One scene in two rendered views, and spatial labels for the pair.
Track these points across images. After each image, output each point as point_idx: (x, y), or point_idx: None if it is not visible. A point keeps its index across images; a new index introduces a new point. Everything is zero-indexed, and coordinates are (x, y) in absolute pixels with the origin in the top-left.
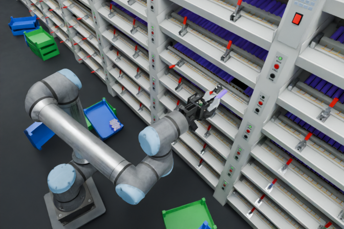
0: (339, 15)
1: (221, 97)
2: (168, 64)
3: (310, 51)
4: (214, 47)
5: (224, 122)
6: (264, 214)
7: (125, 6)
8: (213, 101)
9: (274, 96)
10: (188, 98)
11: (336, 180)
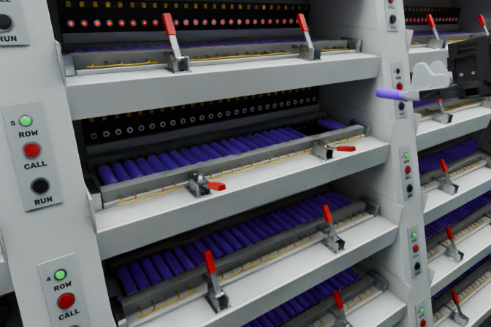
0: None
1: (345, 155)
2: (151, 241)
3: None
4: (267, 59)
5: (356, 231)
6: (477, 323)
7: None
8: (445, 66)
9: (405, 57)
10: (488, 37)
11: (482, 115)
